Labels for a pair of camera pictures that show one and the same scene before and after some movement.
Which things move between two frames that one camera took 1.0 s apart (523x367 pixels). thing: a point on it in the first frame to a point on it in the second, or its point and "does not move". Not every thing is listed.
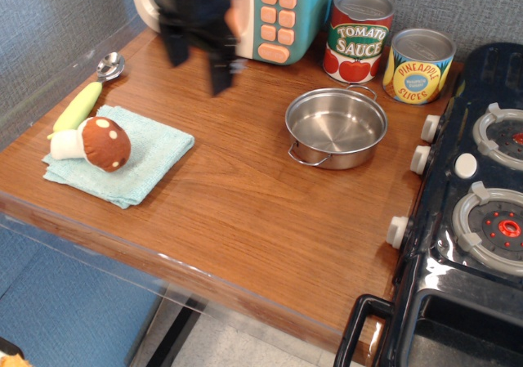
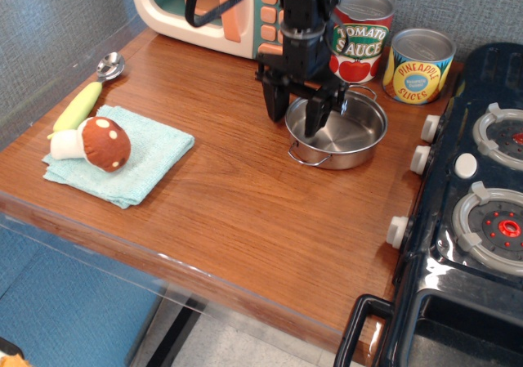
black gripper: (192, 9) to (306, 60)
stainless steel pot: (336, 128) does not move
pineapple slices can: (418, 65) does not move
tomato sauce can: (357, 35) does not move
